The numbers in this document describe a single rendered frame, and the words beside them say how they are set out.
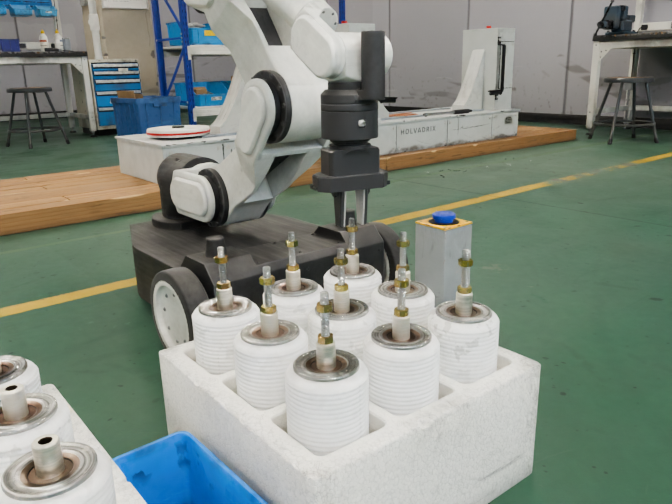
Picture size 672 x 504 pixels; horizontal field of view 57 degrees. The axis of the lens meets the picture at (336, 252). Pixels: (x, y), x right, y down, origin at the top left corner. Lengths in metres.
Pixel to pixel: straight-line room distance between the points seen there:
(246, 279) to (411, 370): 0.58
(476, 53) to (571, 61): 2.01
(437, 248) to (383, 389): 0.36
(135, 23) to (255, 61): 5.99
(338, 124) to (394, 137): 2.73
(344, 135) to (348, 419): 0.43
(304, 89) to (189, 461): 0.71
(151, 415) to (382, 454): 0.55
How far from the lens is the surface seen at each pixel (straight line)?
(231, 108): 3.18
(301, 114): 1.22
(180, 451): 0.88
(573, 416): 1.15
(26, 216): 2.61
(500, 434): 0.88
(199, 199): 1.48
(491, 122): 4.33
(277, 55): 1.27
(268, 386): 0.78
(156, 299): 1.32
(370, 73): 0.91
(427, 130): 3.85
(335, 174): 0.94
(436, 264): 1.06
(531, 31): 6.65
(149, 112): 5.31
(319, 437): 0.70
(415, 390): 0.76
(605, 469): 1.04
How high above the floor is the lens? 0.58
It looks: 17 degrees down
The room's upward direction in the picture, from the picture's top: 1 degrees counter-clockwise
